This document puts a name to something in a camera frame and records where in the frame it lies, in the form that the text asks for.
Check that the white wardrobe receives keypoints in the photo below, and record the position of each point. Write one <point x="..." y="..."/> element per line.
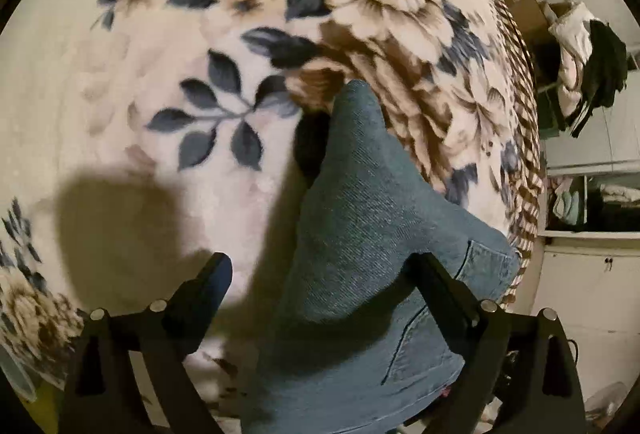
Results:
<point x="589" y="272"/>

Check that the floral bed blanket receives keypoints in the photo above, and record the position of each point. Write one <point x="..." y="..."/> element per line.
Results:
<point x="140" y="136"/>

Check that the blue denim jeans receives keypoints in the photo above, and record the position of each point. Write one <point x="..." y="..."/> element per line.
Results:
<point x="352" y="347"/>

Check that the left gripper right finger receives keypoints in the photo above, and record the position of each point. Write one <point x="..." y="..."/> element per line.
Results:
<point x="476" y="329"/>

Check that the large brown cardboard box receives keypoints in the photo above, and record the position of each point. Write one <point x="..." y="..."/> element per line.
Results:
<point x="530" y="19"/>

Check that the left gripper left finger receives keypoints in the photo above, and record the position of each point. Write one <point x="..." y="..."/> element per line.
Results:
<point x="179" y="324"/>

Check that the brown checkered blanket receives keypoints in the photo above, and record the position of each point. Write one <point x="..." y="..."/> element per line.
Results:
<point x="527" y="138"/>

